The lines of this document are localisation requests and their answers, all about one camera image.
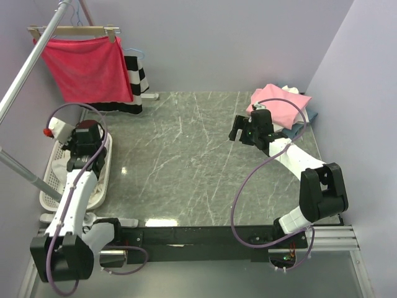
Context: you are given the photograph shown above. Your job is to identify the red hanging towel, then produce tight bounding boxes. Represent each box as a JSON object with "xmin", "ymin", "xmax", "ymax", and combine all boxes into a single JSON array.
[{"xmin": 41, "ymin": 37, "xmax": 133, "ymax": 104}]

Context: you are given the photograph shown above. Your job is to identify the blue wire hanger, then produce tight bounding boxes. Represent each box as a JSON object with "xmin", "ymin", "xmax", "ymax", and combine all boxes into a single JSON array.
[{"xmin": 122, "ymin": 48, "xmax": 145, "ymax": 60}]

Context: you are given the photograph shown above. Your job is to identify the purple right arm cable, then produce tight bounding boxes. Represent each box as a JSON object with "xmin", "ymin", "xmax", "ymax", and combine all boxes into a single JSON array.
[{"xmin": 231, "ymin": 97, "xmax": 316, "ymax": 274}]

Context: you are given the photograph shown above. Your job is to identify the white plastic laundry basket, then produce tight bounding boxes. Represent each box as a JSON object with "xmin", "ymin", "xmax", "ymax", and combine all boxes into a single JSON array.
[{"xmin": 39, "ymin": 133, "xmax": 113, "ymax": 212}]

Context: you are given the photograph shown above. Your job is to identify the black base beam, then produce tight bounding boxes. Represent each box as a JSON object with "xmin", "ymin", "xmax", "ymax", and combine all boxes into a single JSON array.
[{"xmin": 99, "ymin": 225, "xmax": 310, "ymax": 268}]

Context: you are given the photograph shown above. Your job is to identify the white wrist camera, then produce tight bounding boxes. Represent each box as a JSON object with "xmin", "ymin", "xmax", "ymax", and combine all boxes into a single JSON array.
[
  {"xmin": 252, "ymin": 102, "xmax": 267, "ymax": 111},
  {"xmin": 43, "ymin": 117, "xmax": 75, "ymax": 145}
]

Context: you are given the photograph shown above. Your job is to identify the wooden clip hanger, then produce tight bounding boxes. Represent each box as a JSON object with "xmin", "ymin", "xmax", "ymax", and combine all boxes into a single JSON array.
[{"xmin": 27, "ymin": 24, "xmax": 121, "ymax": 44}]

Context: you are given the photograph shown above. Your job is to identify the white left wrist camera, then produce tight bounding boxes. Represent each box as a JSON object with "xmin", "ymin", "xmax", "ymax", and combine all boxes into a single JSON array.
[{"xmin": 43, "ymin": 117, "xmax": 75, "ymax": 145}]

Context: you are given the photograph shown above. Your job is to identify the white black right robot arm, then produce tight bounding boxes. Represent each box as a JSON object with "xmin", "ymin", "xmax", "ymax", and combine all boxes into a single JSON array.
[{"xmin": 228, "ymin": 109, "xmax": 349, "ymax": 248}]

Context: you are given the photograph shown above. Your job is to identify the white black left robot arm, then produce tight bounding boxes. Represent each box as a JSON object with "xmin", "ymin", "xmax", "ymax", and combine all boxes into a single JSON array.
[{"xmin": 30, "ymin": 117, "xmax": 124, "ymax": 282}]

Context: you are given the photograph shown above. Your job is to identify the black white checkered cloth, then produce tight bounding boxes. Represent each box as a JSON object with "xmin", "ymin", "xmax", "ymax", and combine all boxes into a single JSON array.
[{"xmin": 76, "ymin": 55, "xmax": 149, "ymax": 114}]

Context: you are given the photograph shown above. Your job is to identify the folded pink t shirt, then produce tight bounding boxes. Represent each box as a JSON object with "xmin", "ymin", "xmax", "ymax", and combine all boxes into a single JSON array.
[{"xmin": 246, "ymin": 84, "xmax": 311, "ymax": 129}]

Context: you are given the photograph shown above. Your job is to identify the metal clothes rack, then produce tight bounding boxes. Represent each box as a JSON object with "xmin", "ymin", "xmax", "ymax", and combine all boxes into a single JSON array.
[{"xmin": 0, "ymin": 0, "xmax": 161, "ymax": 224}]

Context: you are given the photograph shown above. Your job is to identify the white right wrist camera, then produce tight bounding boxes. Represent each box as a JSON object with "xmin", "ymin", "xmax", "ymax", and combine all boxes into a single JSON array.
[{"xmin": 252, "ymin": 102, "xmax": 267, "ymax": 111}]

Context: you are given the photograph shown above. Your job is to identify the cream clothes in basket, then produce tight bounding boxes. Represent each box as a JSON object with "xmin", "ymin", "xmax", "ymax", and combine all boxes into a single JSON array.
[{"xmin": 47, "ymin": 150, "xmax": 111, "ymax": 210}]

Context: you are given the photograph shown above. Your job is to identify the aluminium rail frame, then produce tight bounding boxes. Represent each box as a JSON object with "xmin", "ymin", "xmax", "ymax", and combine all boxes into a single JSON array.
[{"xmin": 18, "ymin": 225, "xmax": 373, "ymax": 298}]

